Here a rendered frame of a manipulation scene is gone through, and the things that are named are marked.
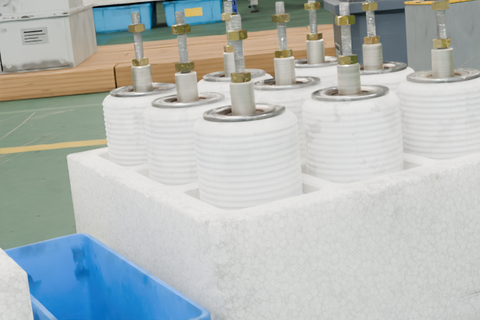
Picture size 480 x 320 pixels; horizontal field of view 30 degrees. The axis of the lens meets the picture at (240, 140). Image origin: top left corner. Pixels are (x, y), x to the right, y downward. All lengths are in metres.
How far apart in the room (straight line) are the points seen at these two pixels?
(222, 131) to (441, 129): 0.24
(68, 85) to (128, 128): 1.97
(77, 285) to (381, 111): 0.37
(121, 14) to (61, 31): 2.64
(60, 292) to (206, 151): 0.27
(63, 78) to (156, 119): 2.08
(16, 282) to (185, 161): 0.27
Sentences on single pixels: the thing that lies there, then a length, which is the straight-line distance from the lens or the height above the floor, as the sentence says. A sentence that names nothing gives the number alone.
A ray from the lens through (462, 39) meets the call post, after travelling 1.18.
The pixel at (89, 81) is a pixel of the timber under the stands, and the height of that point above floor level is 0.04.
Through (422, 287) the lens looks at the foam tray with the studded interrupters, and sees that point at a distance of 0.87.
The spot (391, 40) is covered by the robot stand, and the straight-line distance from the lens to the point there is 1.52.
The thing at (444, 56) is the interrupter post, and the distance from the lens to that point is 0.94.
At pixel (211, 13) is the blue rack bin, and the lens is 5.63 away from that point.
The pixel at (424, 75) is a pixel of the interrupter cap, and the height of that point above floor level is 0.25.
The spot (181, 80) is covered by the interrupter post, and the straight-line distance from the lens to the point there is 0.91.
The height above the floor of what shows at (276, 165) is 0.21.
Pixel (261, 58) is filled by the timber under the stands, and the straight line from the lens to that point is 2.91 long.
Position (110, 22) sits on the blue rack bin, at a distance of 5.66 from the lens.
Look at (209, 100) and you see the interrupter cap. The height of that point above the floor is 0.25.
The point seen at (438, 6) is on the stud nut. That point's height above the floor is 0.32.
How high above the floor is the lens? 0.39
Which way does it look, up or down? 12 degrees down
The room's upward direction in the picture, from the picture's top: 5 degrees counter-clockwise
